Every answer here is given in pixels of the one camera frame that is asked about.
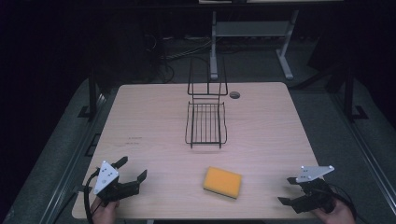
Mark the person's right hand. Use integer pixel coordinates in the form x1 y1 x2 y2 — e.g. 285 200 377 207
310 198 357 224

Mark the grey metal stand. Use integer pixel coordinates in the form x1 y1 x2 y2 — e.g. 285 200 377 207
209 9 300 81

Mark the person's left hand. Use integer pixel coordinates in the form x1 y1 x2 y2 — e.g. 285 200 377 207
90 197 121 224

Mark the bundle of floor cables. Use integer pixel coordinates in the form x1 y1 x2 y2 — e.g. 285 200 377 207
144 33 217 84

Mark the yellow sponge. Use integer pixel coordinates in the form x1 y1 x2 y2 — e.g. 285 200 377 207
203 166 243 200

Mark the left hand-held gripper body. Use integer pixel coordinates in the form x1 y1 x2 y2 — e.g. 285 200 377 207
92 160 141 207

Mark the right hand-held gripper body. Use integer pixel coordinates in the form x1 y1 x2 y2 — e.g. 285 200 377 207
292 164 337 215

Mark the black wire rack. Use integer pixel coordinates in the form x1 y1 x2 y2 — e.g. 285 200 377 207
184 56 229 149

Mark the black upright post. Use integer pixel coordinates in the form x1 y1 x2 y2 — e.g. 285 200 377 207
88 69 99 119

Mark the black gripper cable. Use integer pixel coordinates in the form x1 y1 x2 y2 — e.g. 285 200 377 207
328 183 360 220
82 172 101 224

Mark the aluminium frame rail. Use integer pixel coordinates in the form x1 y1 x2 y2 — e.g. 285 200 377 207
329 92 396 217
39 92 107 224

